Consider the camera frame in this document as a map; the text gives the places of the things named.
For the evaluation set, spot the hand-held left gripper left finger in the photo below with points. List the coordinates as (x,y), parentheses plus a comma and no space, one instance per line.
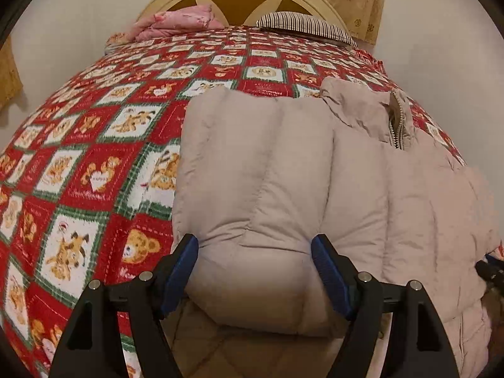
(182,262)

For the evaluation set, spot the beige floral window curtain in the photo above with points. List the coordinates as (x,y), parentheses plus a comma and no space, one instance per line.
(354,0)

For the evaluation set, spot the gold floral side curtain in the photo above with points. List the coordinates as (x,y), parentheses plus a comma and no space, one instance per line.
(8,75)

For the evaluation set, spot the cream and gold headboard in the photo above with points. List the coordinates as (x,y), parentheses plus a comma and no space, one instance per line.
(236,8)

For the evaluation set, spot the pink quilt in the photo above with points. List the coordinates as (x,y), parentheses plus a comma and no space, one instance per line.
(177,23)

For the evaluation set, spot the red bear-print blanket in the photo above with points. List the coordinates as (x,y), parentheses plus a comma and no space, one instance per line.
(78,126)

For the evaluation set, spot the striped pillow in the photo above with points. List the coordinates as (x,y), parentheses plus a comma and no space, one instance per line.
(299,21)

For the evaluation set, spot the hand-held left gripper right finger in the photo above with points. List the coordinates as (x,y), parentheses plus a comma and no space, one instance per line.
(327,267)

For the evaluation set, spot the beige puffer jacket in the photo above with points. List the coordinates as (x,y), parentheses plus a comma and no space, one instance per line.
(275,165)

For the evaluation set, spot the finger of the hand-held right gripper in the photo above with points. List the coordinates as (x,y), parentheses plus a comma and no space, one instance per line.
(490,269)

